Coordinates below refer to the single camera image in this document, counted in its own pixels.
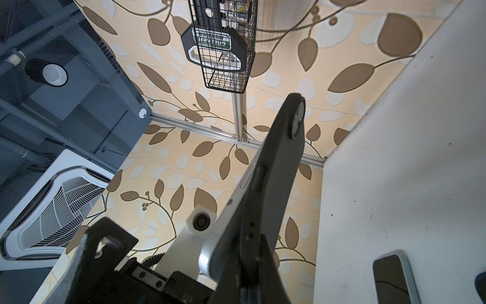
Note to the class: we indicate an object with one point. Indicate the back wire basket black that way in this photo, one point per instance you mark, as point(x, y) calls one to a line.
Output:
point(235, 82)

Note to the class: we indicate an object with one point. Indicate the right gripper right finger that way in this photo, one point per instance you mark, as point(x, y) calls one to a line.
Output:
point(263, 285)

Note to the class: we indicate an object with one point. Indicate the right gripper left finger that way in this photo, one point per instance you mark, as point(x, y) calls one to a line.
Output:
point(102, 247)

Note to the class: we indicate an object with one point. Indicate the phone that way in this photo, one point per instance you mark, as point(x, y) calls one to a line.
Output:
point(394, 280)
point(258, 203)
point(480, 286)

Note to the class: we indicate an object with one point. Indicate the ceiling air conditioner vent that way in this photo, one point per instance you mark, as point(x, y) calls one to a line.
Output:
point(41, 226)

